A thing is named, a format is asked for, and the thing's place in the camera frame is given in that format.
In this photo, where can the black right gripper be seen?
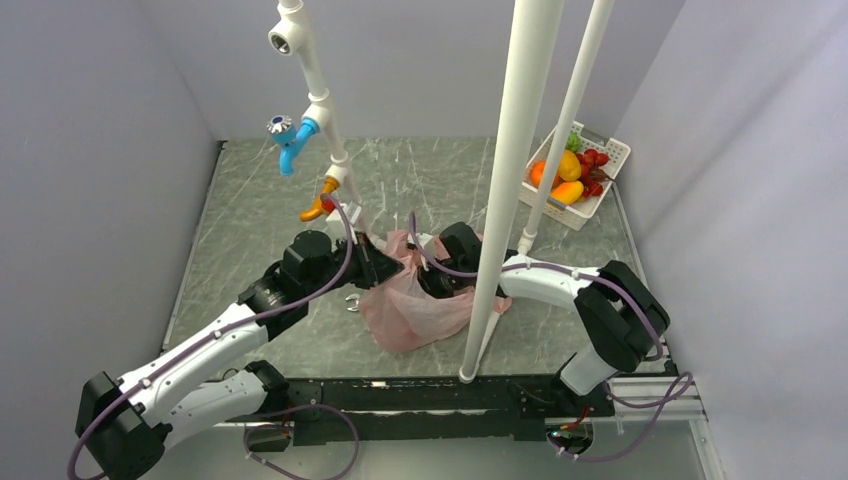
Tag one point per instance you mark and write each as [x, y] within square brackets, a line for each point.
[427, 282]

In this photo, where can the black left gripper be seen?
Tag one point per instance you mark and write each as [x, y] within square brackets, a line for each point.
[374, 266]

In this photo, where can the pink plastic bag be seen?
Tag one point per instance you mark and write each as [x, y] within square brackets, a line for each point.
[400, 315]

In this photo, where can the orange fake fruit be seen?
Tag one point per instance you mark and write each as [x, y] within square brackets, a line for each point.
[536, 175]

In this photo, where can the yellow fake mango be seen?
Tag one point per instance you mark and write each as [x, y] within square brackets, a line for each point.
[568, 193]

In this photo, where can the red lychee bunch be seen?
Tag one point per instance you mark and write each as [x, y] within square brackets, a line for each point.
[592, 175]

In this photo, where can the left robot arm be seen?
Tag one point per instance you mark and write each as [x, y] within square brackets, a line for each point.
[128, 423]

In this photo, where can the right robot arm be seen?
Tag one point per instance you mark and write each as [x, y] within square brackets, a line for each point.
[622, 318]

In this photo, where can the green fake lime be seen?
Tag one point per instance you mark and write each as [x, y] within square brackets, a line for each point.
[573, 142]

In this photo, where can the silver wrench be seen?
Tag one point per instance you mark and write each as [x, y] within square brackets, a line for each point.
[353, 303]

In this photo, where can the orange faucet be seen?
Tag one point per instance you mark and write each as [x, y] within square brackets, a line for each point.
[320, 205]

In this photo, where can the white plastic basket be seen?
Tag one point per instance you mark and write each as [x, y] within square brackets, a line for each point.
[576, 215]

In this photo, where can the blue faucet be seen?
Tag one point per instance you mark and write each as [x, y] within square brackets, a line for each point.
[291, 139]

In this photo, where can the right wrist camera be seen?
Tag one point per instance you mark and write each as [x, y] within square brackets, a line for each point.
[425, 244]

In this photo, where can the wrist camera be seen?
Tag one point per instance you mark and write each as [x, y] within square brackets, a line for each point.
[341, 221]
[425, 244]

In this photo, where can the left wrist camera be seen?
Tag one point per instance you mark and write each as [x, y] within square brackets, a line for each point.
[341, 221]

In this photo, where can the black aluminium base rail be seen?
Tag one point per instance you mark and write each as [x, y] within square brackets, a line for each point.
[520, 407]

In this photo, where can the white PVC pipe frame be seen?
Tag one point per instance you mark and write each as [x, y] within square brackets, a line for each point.
[533, 35]

